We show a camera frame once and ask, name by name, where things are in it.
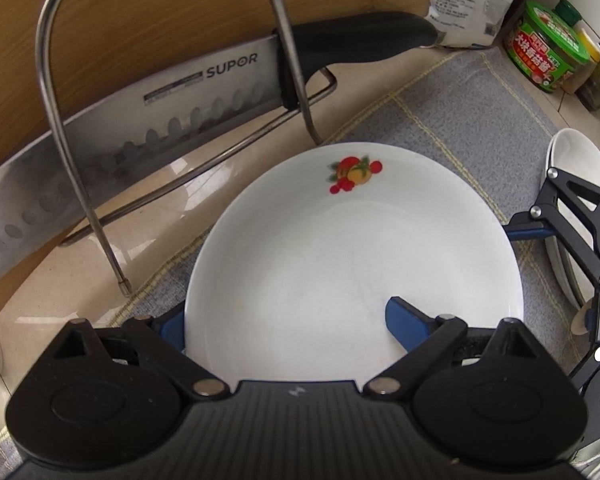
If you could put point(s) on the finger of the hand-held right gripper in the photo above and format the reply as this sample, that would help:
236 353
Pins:
527 233
591 360

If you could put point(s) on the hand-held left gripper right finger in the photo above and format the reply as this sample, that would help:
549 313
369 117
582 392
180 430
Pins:
405 320

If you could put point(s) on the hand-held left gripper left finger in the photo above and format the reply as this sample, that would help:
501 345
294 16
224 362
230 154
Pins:
172 330

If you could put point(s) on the white plate with food residue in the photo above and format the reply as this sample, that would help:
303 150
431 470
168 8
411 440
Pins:
555 270

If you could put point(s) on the white plate fruit print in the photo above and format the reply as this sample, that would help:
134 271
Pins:
340 260

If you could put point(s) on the white bowl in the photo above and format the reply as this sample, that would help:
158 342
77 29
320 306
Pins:
580 160

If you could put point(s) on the grey blue checked cloth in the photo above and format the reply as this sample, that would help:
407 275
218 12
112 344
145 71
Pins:
430 110

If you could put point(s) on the sauce jar green lid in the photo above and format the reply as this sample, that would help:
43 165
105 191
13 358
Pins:
545 55

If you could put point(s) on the spice jar yellow lid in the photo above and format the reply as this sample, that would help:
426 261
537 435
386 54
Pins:
592 45

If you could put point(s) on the small green capped bottle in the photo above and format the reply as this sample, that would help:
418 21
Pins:
567 10

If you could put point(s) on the white printed plastic bag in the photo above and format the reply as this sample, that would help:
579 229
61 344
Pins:
475 10

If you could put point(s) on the bamboo cutting board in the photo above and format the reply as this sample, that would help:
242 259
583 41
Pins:
155 10

